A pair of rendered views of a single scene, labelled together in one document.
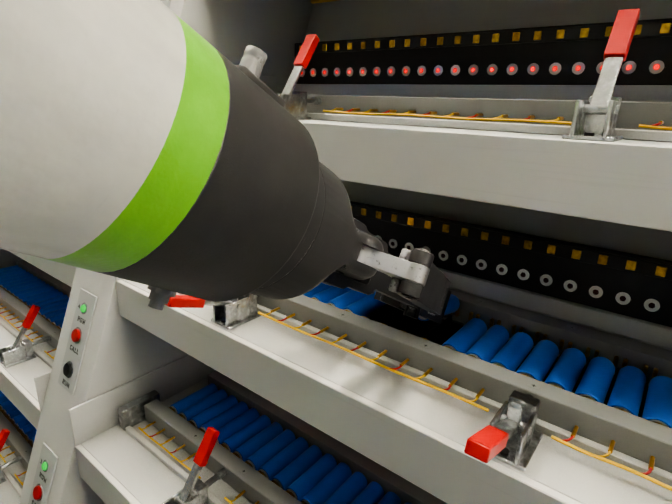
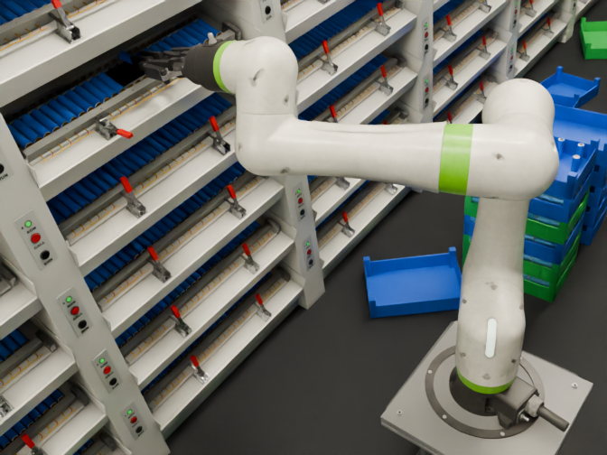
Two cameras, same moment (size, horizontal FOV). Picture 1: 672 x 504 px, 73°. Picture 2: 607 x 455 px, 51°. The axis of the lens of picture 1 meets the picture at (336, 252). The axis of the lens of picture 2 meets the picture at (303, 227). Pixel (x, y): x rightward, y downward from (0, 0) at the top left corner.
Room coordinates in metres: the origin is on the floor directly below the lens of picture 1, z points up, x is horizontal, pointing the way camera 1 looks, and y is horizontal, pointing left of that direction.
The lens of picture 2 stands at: (-0.09, 1.13, 1.53)
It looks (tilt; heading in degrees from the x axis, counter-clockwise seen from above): 40 degrees down; 280
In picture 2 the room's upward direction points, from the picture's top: 10 degrees counter-clockwise
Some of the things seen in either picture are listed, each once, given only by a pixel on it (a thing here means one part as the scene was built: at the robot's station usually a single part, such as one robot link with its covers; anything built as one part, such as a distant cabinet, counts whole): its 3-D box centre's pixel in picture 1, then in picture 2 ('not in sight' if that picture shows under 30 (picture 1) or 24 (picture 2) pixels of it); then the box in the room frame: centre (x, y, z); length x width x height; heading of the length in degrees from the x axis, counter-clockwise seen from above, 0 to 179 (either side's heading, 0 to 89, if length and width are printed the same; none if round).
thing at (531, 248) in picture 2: not in sight; (523, 219); (-0.51, -0.40, 0.20); 0.30 x 0.20 x 0.08; 147
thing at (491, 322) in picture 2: not in sight; (489, 336); (-0.29, 0.26, 0.46); 0.16 x 0.13 x 0.19; 79
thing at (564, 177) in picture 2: not in sight; (531, 155); (-0.51, -0.40, 0.44); 0.30 x 0.20 x 0.08; 147
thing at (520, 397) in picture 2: not in sight; (506, 394); (-0.32, 0.31, 0.33); 0.26 x 0.15 x 0.06; 136
